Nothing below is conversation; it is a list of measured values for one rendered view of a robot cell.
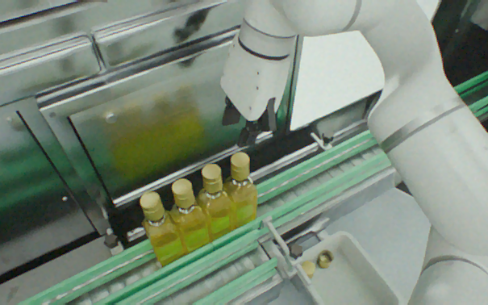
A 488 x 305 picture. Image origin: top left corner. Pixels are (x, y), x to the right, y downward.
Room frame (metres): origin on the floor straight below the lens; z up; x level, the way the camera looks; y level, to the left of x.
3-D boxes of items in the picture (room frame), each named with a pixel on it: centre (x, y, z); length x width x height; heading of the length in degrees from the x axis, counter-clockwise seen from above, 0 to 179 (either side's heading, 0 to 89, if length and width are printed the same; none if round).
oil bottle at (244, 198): (0.42, 0.00, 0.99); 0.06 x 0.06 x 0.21; 29
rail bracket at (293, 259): (0.33, -0.09, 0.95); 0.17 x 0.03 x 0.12; 30
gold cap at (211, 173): (0.39, 0.05, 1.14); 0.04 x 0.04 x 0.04
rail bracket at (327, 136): (0.63, -0.20, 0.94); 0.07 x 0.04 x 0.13; 30
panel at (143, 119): (0.63, -0.08, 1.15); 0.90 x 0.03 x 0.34; 120
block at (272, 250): (0.35, -0.08, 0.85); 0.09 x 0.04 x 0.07; 30
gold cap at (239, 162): (0.42, 0.00, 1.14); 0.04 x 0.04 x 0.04
